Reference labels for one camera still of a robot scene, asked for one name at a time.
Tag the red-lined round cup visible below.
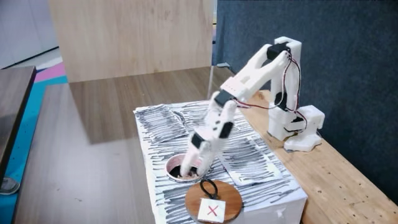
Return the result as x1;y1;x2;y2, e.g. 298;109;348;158
164;152;208;184

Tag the black scribbled paper sheet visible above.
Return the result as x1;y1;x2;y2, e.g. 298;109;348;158
135;104;190;144
182;101;257;138
214;135;284;187

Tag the round wooden lid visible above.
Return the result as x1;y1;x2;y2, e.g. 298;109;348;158
184;179;243;224

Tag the white paper with red X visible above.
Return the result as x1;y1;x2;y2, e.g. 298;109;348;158
197;197;227;224

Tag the white box with black scribbles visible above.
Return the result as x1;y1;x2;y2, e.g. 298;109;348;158
133;99;308;224

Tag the light wooden board panel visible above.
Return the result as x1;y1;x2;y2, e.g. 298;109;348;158
48;0;215;83

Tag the round grey floor disc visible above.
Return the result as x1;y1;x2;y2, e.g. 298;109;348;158
0;177;21;196

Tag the dark wooden table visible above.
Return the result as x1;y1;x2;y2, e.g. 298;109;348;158
0;65;37;187

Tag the black loop handle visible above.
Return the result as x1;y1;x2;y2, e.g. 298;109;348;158
199;178;219;200

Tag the red black arm cable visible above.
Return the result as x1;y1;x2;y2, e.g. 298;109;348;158
234;57;308;131

